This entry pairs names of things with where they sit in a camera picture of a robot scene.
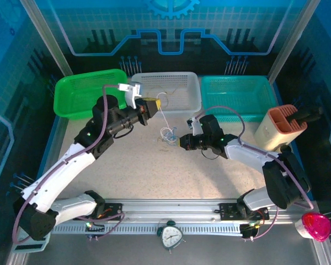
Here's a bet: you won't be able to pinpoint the thin tan cable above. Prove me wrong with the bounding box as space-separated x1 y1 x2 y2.
150 86 180 108
156 137 180 153

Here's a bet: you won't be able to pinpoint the white plastic basket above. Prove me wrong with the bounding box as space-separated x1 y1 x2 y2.
129 71 202 118

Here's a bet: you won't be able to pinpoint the green plastic basket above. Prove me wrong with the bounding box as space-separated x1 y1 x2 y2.
52 68 129 121

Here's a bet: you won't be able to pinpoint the teal plastic basket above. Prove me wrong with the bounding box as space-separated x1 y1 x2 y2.
200 75 278 124

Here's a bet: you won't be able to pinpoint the beige holder with orange top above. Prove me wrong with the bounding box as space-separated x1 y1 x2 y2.
254 104 308 152

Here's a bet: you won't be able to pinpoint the teal alarm clock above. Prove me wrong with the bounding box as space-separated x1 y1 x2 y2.
157 220 187 252

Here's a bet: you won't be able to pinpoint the pink dome with white base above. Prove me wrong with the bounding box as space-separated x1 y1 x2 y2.
295 212 331 243

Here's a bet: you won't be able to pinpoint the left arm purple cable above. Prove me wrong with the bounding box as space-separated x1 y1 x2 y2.
12 84 126 245

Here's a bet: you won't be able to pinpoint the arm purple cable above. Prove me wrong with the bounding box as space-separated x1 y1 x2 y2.
193 105 315 241
12 84 126 245

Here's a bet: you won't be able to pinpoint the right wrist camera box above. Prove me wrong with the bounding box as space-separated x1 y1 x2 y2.
186 117 204 136

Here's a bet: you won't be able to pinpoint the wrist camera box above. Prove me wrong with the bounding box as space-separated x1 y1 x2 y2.
186 117 204 136
118 82 143 110

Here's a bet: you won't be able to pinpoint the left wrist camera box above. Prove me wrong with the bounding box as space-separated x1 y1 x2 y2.
118 82 143 110

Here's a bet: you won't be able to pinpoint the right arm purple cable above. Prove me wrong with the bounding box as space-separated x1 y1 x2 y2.
193 105 315 241

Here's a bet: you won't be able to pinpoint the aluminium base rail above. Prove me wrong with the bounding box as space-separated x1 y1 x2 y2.
56 197 318 226

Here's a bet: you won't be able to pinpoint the right black mount plate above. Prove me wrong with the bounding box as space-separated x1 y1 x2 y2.
219 203 270 221

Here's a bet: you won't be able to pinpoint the black mount plate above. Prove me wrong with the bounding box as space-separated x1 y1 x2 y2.
219 203 270 221
99 203 124 221

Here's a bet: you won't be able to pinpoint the slotted grey cable duct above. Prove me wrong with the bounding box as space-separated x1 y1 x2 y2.
51 222 245 239

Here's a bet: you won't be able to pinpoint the left black mount plate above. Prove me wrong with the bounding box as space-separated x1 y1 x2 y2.
99 203 124 221

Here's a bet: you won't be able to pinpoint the black handles in holder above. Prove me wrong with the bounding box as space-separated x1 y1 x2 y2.
288 106 325 125

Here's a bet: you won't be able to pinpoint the aluminium frame post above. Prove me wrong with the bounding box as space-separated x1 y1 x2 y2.
267 0 321 83
19 0 74 78

